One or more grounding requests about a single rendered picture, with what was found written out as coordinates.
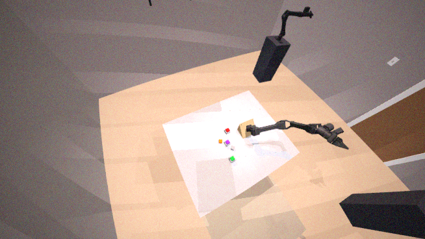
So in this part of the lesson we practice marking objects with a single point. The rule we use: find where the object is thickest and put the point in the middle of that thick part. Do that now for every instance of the purple button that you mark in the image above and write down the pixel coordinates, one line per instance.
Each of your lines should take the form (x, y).
(227, 143)

